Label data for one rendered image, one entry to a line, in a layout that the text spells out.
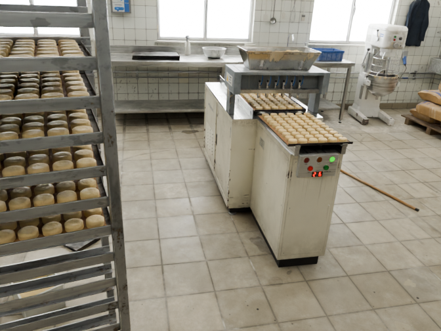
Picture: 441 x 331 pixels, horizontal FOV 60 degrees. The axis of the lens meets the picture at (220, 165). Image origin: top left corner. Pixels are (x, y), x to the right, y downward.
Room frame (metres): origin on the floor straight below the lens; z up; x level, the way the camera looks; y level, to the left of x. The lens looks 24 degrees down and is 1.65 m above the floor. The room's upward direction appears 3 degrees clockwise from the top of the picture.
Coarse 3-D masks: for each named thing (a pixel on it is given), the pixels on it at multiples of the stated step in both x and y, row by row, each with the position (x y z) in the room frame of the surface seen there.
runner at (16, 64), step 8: (56, 56) 0.85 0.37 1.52; (64, 56) 0.85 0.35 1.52; (72, 56) 0.86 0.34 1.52; (80, 56) 0.86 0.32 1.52; (88, 56) 0.87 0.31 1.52; (0, 64) 0.80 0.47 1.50; (8, 64) 0.80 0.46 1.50; (16, 64) 0.81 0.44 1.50; (24, 64) 0.82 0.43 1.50; (32, 64) 0.82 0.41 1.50; (40, 64) 0.83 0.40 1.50; (48, 64) 0.84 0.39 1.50; (56, 64) 0.84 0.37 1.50; (64, 64) 0.85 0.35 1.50; (72, 64) 0.86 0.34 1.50; (80, 64) 0.86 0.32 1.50; (88, 64) 0.87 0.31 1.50
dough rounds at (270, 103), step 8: (240, 96) 3.12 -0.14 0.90; (248, 96) 3.05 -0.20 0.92; (256, 96) 3.07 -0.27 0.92; (264, 96) 3.14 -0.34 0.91; (272, 96) 3.15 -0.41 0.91; (280, 96) 3.12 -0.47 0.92; (256, 104) 2.79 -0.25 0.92; (264, 104) 2.80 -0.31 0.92; (272, 104) 2.81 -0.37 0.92; (280, 104) 2.83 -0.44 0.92; (288, 104) 2.84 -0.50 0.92; (296, 104) 2.85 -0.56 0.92
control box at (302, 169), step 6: (300, 156) 2.01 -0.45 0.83; (306, 156) 2.02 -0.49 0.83; (312, 156) 2.02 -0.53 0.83; (318, 156) 2.03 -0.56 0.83; (324, 156) 2.04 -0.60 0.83; (330, 156) 2.05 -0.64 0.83; (336, 156) 2.06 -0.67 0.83; (300, 162) 2.01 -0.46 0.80; (312, 162) 2.03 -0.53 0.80; (318, 162) 2.03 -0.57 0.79; (324, 162) 2.04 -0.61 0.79; (330, 162) 2.05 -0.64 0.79; (336, 162) 2.06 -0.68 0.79; (300, 168) 2.01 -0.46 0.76; (306, 168) 2.02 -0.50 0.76; (318, 168) 2.03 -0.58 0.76; (330, 168) 2.05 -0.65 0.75; (336, 168) 2.06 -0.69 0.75; (300, 174) 2.01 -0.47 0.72; (306, 174) 2.02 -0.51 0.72; (312, 174) 2.03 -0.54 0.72; (318, 174) 2.03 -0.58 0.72; (324, 174) 2.04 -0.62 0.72; (330, 174) 2.05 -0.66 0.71
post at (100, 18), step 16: (96, 0) 0.85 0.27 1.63; (96, 16) 0.85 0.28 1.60; (96, 32) 0.85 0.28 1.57; (96, 48) 0.85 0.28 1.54; (96, 64) 0.86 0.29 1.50; (112, 80) 0.86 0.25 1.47; (112, 96) 0.86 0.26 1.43; (112, 112) 0.86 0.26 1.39; (112, 128) 0.86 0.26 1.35; (112, 144) 0.86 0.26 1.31; (112, 160) 0.86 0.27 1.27; (112, 176) 0.85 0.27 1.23; (112, 192) 0.85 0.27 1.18; (112, 208) 0.85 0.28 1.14; (112, 224) 0.85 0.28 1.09; (112, 240) 0.86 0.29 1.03; (128, 304) 0.86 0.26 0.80; (128, 320) 0.86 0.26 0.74
